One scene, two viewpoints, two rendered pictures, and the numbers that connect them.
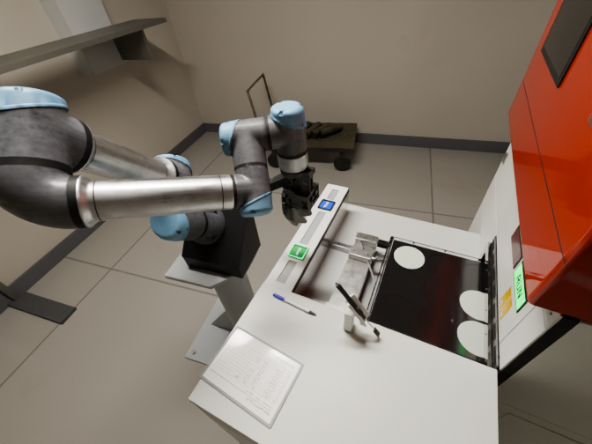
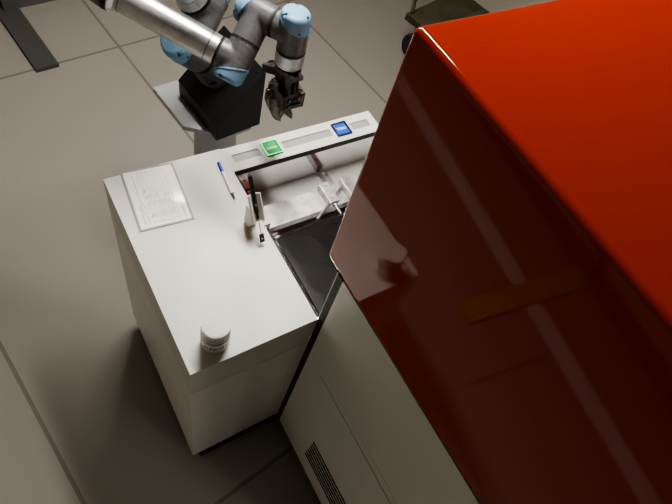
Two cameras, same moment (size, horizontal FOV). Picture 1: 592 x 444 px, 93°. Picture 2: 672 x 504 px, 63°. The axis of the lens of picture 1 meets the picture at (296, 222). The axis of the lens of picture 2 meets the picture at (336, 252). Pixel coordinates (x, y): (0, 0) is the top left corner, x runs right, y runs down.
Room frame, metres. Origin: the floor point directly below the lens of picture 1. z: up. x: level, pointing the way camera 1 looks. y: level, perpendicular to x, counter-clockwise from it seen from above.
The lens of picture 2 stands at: (-0.44, -0.53, 2.24)
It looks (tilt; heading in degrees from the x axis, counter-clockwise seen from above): 56 degrees down; 11
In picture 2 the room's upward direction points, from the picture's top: 22 degrees clockwise
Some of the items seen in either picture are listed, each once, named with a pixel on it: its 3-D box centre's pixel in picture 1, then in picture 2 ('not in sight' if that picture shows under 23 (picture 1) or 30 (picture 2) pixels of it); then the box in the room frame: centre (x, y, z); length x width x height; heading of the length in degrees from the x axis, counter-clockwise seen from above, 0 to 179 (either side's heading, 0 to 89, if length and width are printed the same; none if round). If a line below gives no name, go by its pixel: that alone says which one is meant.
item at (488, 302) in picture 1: (484, 303); not in sight; (0.40, -0.53, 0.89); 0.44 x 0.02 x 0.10; 150
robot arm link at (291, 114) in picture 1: (288, 129); (292, 30); (0.61, -0.01, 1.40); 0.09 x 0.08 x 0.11; 92
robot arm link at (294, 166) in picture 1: (293, 159); (290, 57); (0.62, -0.01, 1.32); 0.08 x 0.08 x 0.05
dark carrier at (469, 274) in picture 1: (439, 292); (354, 266); (0.45, -0.41, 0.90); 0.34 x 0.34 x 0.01; 60
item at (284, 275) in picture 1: (314, 240); (302, 153); (0.73, -0.06, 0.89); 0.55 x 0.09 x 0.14; 150
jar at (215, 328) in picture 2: not in sight; (215, 332); (0.00, -0.24, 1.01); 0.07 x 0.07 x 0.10
